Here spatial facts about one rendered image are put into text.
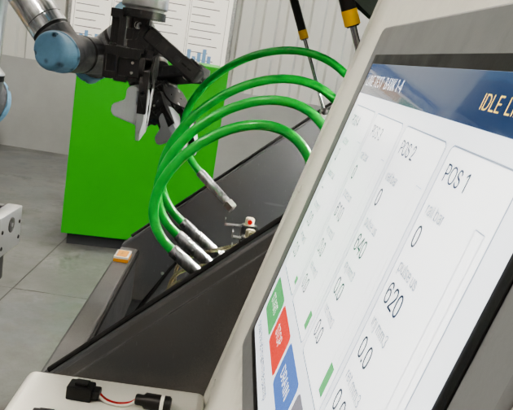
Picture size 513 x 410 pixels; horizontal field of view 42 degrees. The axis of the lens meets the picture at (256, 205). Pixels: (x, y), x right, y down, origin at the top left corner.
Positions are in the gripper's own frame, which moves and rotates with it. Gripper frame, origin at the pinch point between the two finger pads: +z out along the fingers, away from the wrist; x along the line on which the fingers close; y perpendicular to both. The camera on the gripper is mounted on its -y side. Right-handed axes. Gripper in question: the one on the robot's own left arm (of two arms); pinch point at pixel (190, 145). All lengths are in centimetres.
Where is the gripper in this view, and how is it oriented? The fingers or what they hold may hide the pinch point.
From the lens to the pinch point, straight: 128.0
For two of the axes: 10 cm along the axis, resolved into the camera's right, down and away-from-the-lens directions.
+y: -7.8, 4.8, 4.0
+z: 3.6, 8.7, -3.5
